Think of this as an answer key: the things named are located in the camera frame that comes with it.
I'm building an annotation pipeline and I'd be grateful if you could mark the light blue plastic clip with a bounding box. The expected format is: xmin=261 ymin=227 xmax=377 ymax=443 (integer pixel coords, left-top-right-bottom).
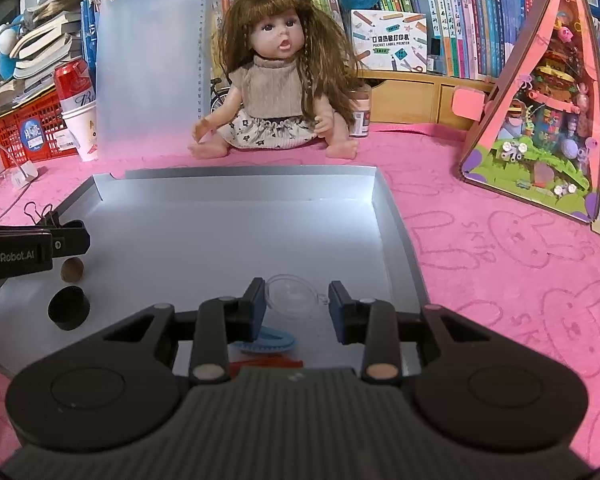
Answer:
xmin=229 ymin=325 xmax=297 ymax=358

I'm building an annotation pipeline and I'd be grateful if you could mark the red plastic clip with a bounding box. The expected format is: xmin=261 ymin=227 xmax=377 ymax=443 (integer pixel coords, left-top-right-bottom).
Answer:
xmin=227 ymin=357 xmax=305 ymax=378

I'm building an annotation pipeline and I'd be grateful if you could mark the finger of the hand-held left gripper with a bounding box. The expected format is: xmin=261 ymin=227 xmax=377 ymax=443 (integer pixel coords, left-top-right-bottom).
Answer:
xmin=47 ymin=220 xmax=92 ymax=258

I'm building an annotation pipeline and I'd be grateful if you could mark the wooden drawer organizer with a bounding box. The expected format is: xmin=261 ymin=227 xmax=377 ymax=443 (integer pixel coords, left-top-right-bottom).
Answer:
xmin=352 ymin=67 xmax=498 ymax=126

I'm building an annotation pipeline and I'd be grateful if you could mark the miniature bicycle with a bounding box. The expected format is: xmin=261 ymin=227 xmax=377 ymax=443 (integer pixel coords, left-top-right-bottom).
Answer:
xmin=210 ymin=77 xmax=233 ymax=113

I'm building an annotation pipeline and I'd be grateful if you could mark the translucent plastic clipboard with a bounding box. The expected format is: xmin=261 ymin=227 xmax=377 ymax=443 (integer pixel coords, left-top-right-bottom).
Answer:
xmin=94 ymin=0 xmax=217 ymax=176

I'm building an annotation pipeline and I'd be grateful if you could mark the black binder clip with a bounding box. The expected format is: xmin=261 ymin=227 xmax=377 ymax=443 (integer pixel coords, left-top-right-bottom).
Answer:
xmin=22 ymin=201 xmax=63 ymax=233

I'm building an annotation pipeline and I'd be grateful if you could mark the white printed carton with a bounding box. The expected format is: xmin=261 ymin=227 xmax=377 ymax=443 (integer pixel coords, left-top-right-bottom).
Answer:
xmin=350 ymin=9 xmax=428 ymax=73

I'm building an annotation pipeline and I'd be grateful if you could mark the small pink-lidded jar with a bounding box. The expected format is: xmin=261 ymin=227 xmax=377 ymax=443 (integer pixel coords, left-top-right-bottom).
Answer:
xmin=351 ymin=87 xmax=373 ymax=138

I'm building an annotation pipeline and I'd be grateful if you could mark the red plastic crate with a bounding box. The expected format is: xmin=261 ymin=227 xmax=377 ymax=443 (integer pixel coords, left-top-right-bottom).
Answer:
xmin=0 ymin=87 xmax=78 ymax=163

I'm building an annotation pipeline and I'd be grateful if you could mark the stack of books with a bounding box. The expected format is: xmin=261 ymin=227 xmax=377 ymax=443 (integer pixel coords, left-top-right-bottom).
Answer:
xmin=0 ymin=0 xmax=98 ymax=106

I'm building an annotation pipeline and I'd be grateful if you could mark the clear round plastic lid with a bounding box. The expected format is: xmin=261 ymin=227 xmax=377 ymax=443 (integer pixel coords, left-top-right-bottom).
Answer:
xmin=265 ymin=274 xmax=331 ymax=317

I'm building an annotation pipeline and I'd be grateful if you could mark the row of books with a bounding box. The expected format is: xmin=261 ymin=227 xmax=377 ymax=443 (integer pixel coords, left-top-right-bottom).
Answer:
xmin=212 ymin=0 xmax=600 ymax=83

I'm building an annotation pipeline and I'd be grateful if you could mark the white power adapter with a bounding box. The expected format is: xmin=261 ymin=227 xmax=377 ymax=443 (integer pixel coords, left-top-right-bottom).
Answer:
xmin=12 ymin=162 xmax=38 ymax=188

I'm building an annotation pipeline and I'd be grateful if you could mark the red soda can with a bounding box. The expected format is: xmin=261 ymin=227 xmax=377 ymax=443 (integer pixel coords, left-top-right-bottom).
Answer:
xmin=54 ymin=57 xmax=97 ymax=113

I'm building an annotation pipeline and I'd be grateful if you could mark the pink triangular dollhouse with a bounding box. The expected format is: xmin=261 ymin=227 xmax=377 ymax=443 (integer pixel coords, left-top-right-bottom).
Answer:
xmin=452 ymin=0 xmax=600 ymax=241

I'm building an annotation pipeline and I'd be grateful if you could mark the black round cap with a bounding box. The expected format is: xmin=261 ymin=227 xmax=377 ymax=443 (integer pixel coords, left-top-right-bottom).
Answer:
xmin=47 ymin=285 xmax=92 ymax=332

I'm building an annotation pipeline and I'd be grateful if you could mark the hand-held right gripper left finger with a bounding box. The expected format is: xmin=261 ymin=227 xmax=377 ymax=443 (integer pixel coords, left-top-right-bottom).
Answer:
xmin=97 ymin=277 xmax=267 ymax=382

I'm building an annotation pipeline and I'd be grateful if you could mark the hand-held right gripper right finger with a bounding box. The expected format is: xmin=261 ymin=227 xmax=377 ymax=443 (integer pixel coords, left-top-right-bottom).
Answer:
xmin=328 ymin=280 xmax=501 ymax=382

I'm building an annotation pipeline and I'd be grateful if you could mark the brown pebble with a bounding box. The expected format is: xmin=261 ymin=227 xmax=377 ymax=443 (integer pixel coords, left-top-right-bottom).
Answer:
xmin=60 ymin=257 xmax=86 ymax=282

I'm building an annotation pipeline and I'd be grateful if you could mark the pink rabbit-print towel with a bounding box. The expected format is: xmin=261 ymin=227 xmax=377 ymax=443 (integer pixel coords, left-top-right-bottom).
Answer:
xmin=0 ymin=120 xmax=600 ymax=476

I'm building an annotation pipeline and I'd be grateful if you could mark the blue white plush toy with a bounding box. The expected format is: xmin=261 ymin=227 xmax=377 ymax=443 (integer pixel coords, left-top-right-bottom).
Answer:
xmin=0 ymin=15 xmax=31 ymax=81

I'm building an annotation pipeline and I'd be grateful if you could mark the white paper cup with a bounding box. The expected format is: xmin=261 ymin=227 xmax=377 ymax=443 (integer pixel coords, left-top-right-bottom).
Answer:
xmin=61 ymin=100 xmax=101 ymax=162

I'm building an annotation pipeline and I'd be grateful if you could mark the grey cardboard tray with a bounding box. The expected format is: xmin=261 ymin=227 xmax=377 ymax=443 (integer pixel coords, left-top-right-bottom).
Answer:
xmin=0 ymin=165 xmax=433 ymax=381

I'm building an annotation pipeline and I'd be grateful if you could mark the long-haired baby doll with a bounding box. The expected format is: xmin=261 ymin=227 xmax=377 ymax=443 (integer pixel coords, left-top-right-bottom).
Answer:
xmin=187 ymin=0 xmax=371 ymax=161

